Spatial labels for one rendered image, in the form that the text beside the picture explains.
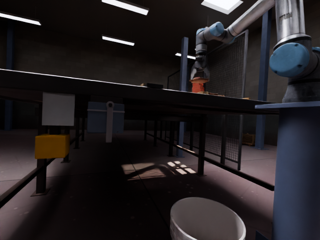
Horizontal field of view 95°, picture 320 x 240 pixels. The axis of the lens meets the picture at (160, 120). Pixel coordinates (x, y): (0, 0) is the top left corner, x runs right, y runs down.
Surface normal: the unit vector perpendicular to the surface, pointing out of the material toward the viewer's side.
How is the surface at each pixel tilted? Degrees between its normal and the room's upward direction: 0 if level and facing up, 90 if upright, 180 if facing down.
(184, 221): 87
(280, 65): 101
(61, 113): 90
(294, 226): 90
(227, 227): 87
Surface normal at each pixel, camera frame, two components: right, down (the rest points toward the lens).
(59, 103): 0.36, 0.04
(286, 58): -0.86, 0.15
